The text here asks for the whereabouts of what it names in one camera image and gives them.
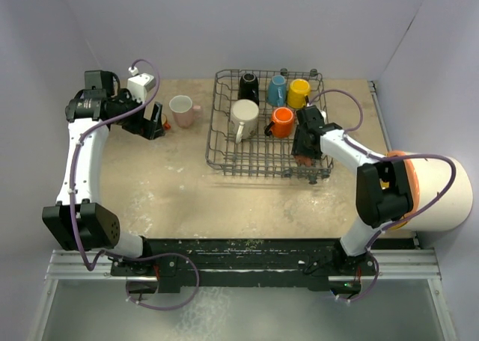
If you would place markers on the aluminium frame rail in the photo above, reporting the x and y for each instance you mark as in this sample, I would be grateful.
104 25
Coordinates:
393 265

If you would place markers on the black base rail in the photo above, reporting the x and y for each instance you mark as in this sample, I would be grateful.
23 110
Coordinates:
319 265

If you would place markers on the white cylinder with orange lid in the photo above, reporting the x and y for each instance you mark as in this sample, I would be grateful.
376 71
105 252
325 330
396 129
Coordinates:
442 195

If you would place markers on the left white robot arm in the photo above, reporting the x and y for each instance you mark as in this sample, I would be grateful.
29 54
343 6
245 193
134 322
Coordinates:
78 221

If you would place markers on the blue mug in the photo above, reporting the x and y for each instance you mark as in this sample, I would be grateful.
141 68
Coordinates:
277 90

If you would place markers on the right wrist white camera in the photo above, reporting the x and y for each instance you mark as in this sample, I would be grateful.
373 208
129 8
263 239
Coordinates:
324 115

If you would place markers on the grey wire dish rack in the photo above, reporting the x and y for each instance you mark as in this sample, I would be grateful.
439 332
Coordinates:
259 155

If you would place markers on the orange mug black handle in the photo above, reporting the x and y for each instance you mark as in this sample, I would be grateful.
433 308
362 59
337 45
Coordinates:
281 123

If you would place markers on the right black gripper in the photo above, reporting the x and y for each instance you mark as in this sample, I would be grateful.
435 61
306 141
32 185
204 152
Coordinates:
298 148

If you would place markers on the cream white mug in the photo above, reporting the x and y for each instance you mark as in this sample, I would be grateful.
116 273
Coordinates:
243 119

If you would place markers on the yellow mug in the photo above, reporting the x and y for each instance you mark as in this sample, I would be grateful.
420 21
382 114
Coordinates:
299 91

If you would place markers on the pink faceted mug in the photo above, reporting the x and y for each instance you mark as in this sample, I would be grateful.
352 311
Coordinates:
184 111

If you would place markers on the small salmon pink cup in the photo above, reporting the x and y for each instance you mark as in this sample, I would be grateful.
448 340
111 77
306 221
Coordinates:
304 161

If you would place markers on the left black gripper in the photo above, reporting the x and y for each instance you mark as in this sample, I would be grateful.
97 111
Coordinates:
144 127

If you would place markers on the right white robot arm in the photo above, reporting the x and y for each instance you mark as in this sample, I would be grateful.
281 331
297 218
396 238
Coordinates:
383 194

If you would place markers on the small red-orange cup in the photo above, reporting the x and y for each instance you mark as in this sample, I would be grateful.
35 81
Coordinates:
165 124

